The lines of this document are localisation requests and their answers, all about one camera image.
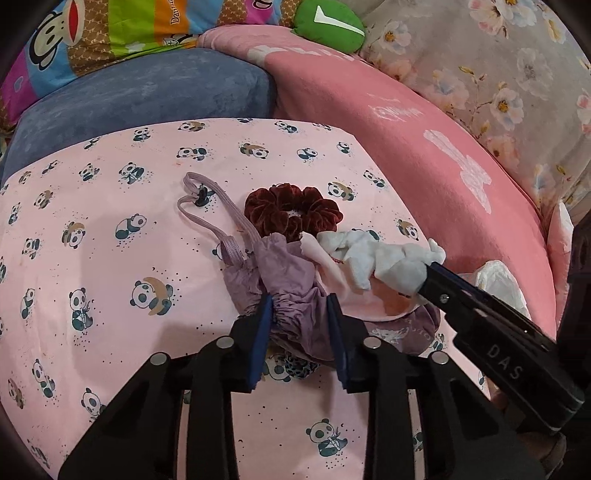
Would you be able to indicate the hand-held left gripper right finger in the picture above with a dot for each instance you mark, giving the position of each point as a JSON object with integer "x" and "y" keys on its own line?
{"x": 339, "y": 350}

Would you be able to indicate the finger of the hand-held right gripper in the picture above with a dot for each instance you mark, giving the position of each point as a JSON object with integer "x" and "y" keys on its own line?
{"x": 485, "y": 318}

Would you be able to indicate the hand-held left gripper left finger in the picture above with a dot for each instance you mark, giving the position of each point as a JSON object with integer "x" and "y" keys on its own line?
{"x": 258, "y": 341}

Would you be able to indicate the bin with white plastic liner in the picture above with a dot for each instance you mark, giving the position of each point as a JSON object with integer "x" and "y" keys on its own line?
{"x": 498, "y": 281}

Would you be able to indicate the pale pink cloth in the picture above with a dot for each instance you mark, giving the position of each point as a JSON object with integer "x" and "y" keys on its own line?
{"x": 364, "y": 300}

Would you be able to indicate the pale pink pillow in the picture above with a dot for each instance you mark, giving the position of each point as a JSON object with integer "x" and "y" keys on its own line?
{"x": 561, "y": 240}

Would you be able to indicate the dark red velvet scrunchie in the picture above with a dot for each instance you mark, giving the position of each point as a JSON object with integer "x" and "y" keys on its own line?
{"x": 277, "y": 203}

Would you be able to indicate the pink blanket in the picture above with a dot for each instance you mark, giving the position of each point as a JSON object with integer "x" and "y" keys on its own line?
{"x": 392, "y": 138}

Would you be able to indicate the blue velvet cushion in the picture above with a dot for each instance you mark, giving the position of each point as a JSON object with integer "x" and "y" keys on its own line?
{"x": 138, "y": 101}

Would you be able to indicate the green cushion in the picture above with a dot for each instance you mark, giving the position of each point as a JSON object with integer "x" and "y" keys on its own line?
{"x": 323, "y": 32}

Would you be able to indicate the striped monkey print cushion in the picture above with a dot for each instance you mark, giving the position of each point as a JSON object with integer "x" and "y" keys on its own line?
{"x": 92, "y": 27}

